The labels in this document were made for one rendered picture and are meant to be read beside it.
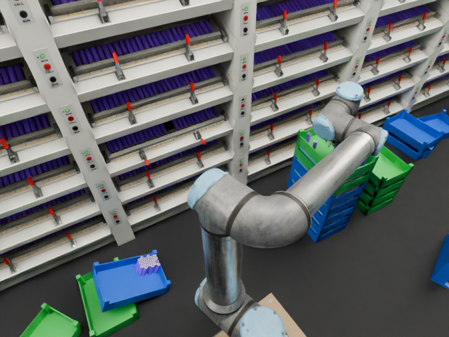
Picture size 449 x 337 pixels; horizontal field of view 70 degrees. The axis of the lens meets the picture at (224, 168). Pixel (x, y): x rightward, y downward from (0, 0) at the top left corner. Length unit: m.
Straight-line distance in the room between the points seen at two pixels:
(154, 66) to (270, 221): 0.79
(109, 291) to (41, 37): 1.06
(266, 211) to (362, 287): 1.15
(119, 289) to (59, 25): 1.10
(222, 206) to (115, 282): 1.03
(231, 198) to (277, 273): 1.04
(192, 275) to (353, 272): 0.80
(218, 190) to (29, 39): 0.70
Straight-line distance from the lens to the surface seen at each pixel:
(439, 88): 2.99
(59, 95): 1.20
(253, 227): 0.67
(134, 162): 1.45
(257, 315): 1.18
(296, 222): 0.70
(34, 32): 1.11
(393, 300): 1.79
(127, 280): 1.66
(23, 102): 1.23
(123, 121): 1.34
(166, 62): 1.27
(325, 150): 1.56
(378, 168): 1.92
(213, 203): 0.70
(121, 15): 1.16
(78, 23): 1.15
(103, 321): 1.69
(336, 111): 1.16
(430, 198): 2.26
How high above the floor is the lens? 1.52
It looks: 47 degrees down
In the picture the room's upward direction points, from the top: 1 degrees counter-clockwise
